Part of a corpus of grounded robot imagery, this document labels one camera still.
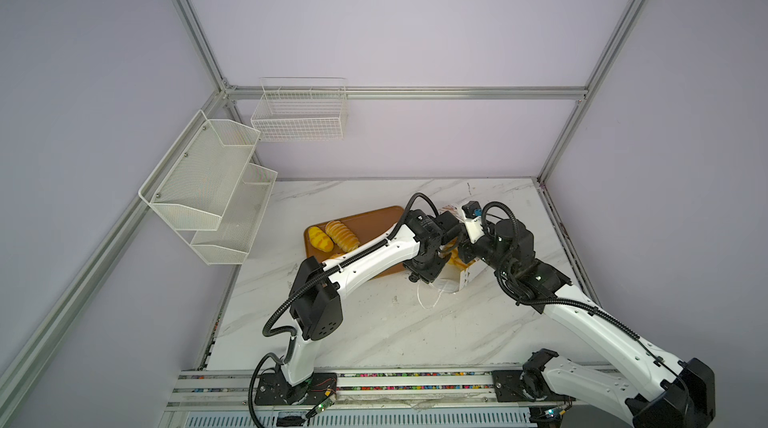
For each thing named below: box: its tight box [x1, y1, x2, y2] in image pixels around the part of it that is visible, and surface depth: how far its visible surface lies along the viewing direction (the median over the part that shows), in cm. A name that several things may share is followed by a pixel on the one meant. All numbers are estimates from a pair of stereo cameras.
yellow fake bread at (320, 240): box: [308, 226, 334, 253], surface depth 101 cm
